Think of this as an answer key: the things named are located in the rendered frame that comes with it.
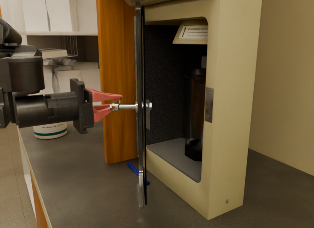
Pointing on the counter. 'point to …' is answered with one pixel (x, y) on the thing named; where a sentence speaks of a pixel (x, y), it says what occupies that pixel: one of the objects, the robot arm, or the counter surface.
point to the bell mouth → (192, 32)
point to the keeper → (209, 104)
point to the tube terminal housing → (239, 157)
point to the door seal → (144, 104)
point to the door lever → (117, 105)
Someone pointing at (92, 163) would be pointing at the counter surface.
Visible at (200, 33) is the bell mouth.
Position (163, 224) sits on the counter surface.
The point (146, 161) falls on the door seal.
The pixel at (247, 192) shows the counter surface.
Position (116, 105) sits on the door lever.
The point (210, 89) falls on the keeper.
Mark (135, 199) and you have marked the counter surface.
